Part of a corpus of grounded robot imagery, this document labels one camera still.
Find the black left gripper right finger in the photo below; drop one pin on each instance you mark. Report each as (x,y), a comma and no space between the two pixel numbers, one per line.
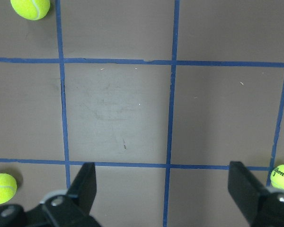
(261,206)

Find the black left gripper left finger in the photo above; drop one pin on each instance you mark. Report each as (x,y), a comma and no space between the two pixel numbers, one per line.
(62,210)

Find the tennis ball mid table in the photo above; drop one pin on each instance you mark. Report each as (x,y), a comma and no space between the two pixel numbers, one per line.
(8,187)

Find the tennis ball near left base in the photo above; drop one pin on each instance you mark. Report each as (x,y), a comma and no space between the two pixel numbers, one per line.
(31,9)

